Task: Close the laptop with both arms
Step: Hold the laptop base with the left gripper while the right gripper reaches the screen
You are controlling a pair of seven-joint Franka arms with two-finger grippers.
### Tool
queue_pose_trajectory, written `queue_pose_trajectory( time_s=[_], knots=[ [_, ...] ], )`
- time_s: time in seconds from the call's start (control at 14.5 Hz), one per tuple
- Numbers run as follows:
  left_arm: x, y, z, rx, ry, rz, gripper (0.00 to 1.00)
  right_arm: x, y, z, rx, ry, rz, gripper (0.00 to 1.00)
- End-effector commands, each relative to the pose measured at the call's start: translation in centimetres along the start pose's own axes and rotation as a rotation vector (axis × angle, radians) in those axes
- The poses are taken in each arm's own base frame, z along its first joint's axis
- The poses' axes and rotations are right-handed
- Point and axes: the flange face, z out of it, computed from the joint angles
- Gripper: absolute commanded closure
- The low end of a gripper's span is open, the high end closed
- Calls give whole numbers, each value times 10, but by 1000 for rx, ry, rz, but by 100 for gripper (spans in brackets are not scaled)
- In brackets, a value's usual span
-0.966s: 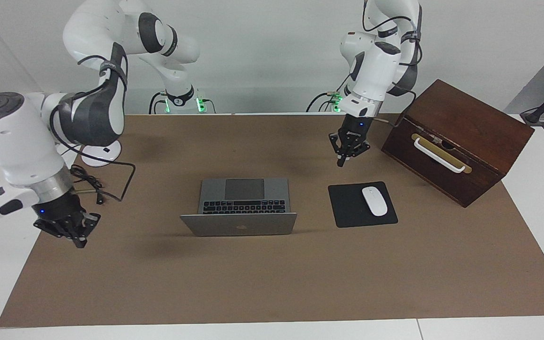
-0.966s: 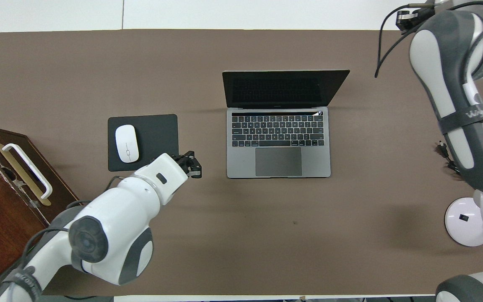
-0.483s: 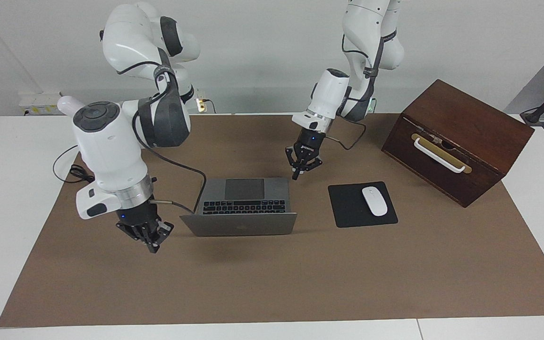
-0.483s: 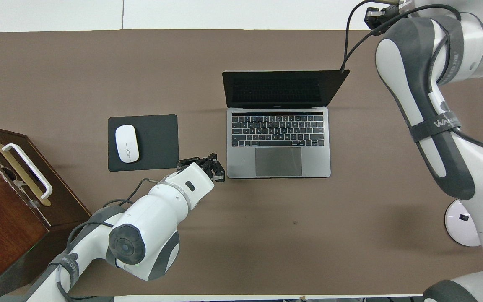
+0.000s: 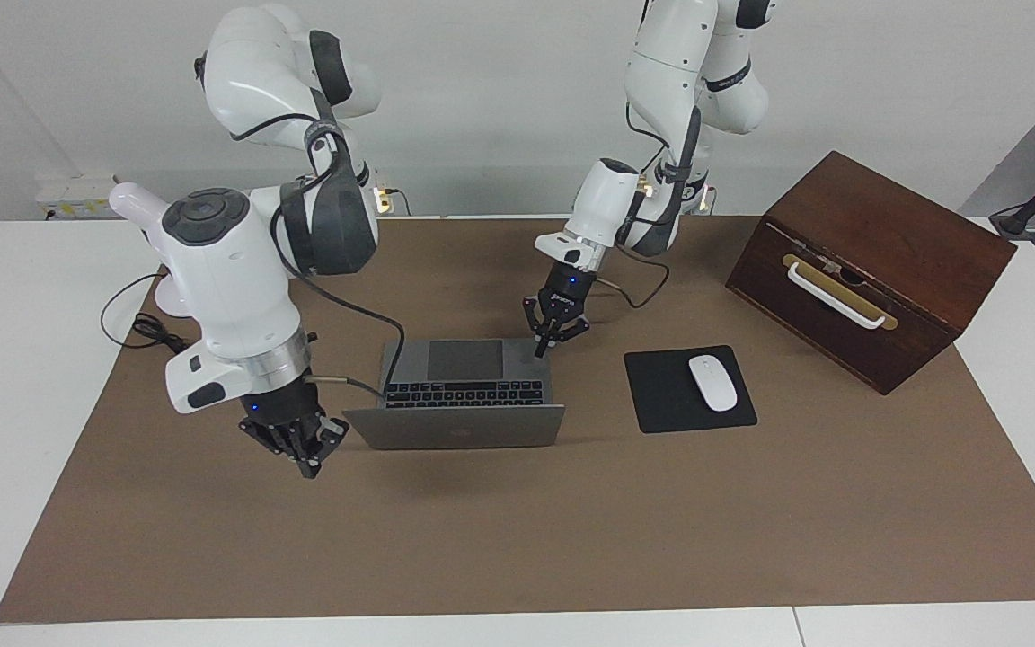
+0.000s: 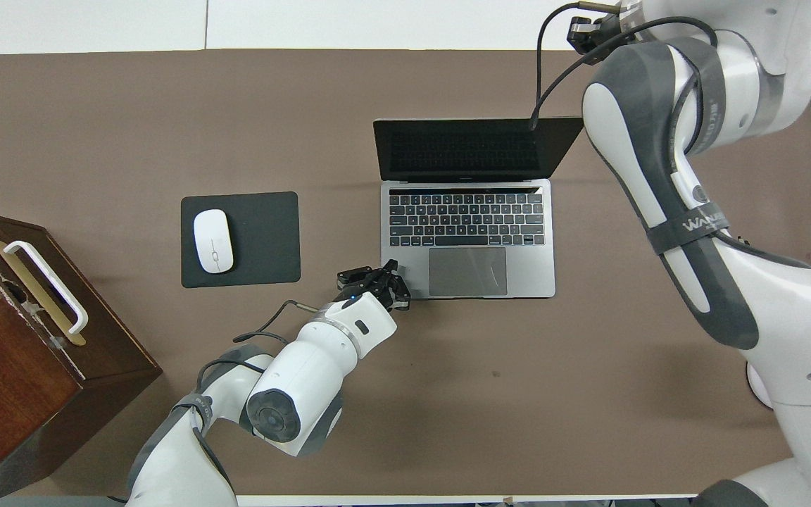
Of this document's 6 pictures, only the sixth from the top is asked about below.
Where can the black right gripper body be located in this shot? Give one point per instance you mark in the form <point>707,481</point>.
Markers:
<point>592,35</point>

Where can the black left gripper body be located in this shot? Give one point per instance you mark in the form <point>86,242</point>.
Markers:
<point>381,283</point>

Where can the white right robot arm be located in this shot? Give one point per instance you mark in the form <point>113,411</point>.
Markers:
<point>694,246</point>

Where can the brown table mat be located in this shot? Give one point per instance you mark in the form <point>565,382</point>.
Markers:
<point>448,422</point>

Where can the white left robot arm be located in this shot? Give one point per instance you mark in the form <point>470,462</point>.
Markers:
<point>307,366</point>

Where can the dark brown wooden box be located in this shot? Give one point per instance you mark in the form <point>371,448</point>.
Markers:
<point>11,366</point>

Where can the silver grey laptop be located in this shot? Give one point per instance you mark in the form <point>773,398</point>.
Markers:
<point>469,218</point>

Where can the white computer mouse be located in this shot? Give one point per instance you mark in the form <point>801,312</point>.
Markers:
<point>213,239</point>

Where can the white desk lamp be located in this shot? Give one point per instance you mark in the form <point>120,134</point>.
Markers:
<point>757,387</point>

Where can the black mouse pad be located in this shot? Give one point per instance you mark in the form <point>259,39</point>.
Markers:
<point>265,239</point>

